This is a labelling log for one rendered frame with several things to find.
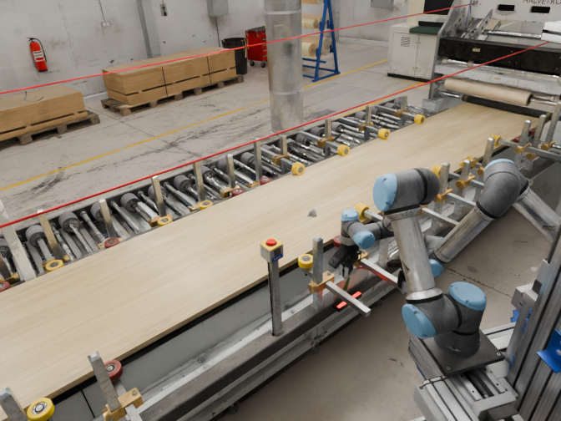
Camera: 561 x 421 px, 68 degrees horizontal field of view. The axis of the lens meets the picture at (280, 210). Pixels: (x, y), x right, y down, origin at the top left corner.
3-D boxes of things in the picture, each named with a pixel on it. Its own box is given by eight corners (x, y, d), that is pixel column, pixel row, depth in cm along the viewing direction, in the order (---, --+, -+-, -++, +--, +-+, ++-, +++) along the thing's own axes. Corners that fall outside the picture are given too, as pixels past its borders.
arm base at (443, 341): (489, 351, 141) (496, 331, 136) (450, 362, 138) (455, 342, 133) (462, 319, 154) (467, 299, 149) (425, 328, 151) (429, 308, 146)
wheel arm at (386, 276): (403, 288, 200) (404, 281, 198) (399, 291, 198) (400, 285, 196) (338, 247, 230) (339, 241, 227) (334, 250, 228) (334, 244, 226)
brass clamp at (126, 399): (144, 405, 155) (141, 397, 152) (108, 428, 148) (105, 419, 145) (138, 393, 159) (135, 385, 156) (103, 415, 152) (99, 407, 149)
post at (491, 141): (480, 203, 287) (496, 137, 262) (477, 205, 285) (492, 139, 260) (475, 201, 289) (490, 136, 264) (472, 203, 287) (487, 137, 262)
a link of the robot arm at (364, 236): (384, 230, 167) (371, 217, 176) (359, 236, 164) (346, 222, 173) (382, 246, 171) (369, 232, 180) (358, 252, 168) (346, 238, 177)
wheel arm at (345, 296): (370, 315, 187) (371, 308, 185) (365, 319, 185) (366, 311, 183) (305, 269, 217) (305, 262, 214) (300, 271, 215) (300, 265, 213)
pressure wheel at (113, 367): (103, 393, 161) (94, 375, 155) (113, 376, 168) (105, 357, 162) (121, 396, 160) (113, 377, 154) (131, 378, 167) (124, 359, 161)
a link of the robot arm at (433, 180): (445, 155, 139) (390, 217, 182) (416, 161, 136) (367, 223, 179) (461, 185, 134) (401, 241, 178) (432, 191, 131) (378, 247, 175)
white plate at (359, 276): (368, 277, 226) (369, 263, 221) (334, 300, 212) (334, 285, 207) (367, 277, 226) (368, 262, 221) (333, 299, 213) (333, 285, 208)
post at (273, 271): (284, 332, 196) (280, 256, 172) (275, 337, 193) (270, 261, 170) (278, 327, 199) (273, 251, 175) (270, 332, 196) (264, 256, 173)
